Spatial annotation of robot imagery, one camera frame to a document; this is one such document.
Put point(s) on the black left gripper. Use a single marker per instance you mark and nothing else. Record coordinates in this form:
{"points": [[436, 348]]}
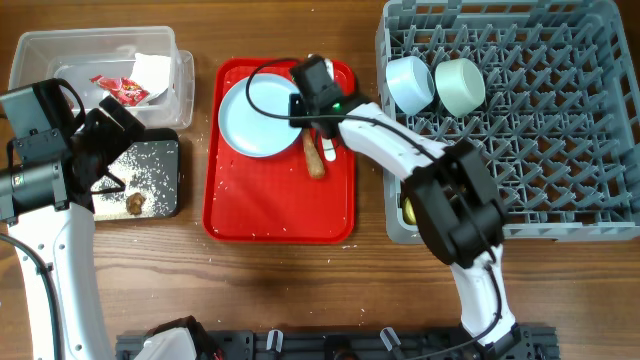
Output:
{"points": [[117, 137]]}

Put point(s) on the large light blue plate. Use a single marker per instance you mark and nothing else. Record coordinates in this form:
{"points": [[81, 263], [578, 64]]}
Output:
{"points": [[249, 132]]}

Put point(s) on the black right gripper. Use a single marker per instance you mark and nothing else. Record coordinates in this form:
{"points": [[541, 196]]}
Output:
{"points": [[294, 104]]}

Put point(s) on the white paper napkin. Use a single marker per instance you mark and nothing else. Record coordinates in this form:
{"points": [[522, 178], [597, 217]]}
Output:
{"points": [[152, 73]]}

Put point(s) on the white plastic spoon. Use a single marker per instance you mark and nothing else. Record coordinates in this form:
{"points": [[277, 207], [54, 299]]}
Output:
{"points": [[328, 149]]}

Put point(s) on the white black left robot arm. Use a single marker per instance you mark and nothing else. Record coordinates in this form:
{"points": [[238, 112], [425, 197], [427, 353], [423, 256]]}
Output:
{"points": [[54, 159]]}

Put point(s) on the grey dishwasher rack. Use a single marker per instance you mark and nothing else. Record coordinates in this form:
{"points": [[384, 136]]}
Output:
{"points": [[559, 126]]}

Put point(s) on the scattered white rice grains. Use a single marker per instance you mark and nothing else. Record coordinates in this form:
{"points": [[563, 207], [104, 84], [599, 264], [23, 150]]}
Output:
{"points": [[150, 175]]}

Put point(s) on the mint green bowl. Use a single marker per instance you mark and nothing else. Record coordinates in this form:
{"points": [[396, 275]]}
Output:
{"points": [[460, 86]]}

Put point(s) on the red plastic serving tray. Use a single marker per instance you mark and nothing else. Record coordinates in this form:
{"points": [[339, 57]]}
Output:
{"points": [[273, 200]]}

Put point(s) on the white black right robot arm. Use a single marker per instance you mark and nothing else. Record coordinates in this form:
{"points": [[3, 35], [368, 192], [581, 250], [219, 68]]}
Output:
{"points": [[458, 209]]}

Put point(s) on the clear plastic waste bin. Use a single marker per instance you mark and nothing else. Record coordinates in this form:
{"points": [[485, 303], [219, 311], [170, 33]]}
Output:
{"points": [[80, 54]]}

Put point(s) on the dark brown food scrap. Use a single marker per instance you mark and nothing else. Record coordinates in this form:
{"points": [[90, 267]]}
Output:
{"points": [[135, 203]]}

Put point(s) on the yellow plastic cup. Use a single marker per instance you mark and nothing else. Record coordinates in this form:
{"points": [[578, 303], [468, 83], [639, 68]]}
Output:
{"points": [[408, 212]]}

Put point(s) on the light blue small bowl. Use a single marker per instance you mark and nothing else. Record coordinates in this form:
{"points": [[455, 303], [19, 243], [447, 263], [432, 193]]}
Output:
{"points": [[410, 84]]}

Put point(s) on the red foil snack wrapper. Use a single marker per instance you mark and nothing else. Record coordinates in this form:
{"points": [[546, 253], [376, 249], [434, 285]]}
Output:
{"points": [[124, 90]]}

